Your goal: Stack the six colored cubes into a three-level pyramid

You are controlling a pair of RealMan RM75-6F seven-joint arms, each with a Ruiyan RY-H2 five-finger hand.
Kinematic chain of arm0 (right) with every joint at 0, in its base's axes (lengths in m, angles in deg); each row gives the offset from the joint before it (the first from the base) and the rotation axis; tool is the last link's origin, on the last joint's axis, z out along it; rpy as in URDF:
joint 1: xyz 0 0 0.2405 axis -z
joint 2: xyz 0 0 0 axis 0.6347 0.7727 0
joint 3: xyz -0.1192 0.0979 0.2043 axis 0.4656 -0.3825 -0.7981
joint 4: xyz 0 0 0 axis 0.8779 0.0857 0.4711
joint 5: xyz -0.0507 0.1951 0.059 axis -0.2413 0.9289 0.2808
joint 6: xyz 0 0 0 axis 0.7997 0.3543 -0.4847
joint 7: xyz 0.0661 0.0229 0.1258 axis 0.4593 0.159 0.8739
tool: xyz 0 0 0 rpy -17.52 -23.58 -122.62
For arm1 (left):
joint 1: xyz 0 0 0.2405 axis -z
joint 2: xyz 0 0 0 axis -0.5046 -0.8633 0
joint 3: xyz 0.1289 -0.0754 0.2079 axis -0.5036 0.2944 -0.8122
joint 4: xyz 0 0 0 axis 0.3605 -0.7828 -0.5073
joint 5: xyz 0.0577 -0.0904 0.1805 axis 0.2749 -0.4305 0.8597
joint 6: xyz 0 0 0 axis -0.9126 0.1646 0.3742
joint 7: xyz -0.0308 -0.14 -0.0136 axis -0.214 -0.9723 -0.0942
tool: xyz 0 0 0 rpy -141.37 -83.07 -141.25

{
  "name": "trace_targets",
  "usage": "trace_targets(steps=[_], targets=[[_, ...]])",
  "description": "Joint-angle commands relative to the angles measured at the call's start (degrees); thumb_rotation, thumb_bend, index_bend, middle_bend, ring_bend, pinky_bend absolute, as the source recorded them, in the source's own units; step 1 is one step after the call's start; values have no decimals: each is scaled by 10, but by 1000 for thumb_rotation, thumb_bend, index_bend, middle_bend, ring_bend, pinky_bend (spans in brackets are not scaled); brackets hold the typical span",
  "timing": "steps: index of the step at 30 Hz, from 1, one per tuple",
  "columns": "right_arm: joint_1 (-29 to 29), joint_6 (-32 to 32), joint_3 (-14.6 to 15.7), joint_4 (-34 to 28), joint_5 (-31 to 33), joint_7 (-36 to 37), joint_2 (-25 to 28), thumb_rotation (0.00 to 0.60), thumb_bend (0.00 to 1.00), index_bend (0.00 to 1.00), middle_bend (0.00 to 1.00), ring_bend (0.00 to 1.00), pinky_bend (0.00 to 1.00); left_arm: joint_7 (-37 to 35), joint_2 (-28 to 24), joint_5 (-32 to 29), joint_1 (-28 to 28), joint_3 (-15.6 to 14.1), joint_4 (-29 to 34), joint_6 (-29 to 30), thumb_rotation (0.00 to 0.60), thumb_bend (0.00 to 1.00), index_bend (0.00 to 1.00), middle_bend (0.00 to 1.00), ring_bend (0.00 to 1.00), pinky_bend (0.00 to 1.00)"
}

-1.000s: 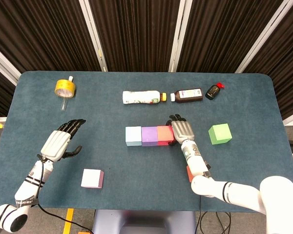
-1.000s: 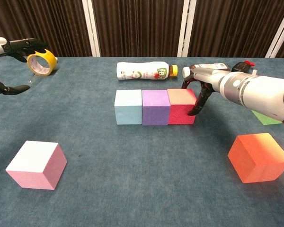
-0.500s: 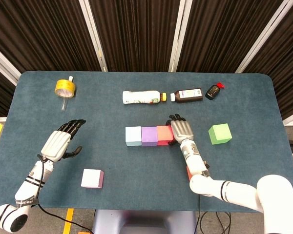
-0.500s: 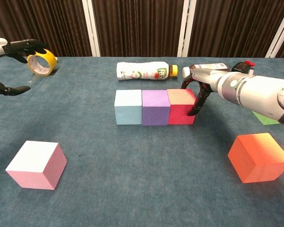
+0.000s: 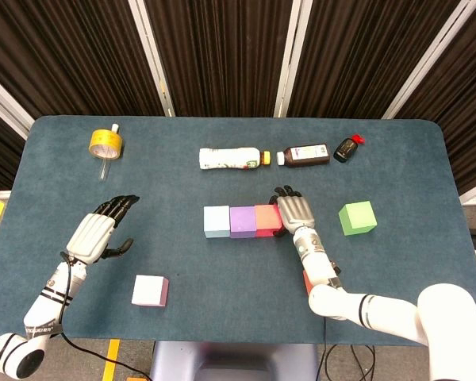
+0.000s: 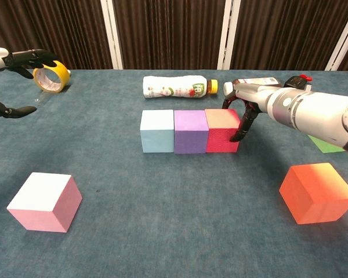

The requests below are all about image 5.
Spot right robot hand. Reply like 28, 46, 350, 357
268, 184, 317, 238

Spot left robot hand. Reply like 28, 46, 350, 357
59, 194, 140, 266

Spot red foam cube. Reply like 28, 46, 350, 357
254, 203, 283, 238

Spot purple foam cube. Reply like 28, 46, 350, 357
228, 206, 258, 239

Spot green foam cube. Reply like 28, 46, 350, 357
338, 200, 378, 237

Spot pink foam cube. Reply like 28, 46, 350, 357
131, 274, 171, 308

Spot light blue foam cube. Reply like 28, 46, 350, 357
203, 205, 232, 239

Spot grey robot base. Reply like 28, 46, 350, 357
148, 340, 321, 381

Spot brown medicine bottle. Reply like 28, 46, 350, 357
276, 143, 332, 169

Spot clear tube with white cap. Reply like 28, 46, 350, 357
98, 123, 121, 182

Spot small black bottle red cap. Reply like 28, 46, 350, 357
332, 133, 367, 164

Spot white labelled drink bottle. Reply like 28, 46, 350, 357
198, 146, 272, 172

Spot teal felt table mat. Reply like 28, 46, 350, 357
0, 114, 476, 346

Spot yellow tape roll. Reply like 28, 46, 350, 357
88, 128, 125, 160

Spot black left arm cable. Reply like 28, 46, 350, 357
59, 250, 152, 381

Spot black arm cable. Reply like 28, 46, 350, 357
59, 250, 152, 381
321, 315, 330, 381

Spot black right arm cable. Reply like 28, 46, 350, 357
321, 315, 330, 381

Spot black floor cables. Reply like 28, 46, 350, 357
328, 343, 378, 381

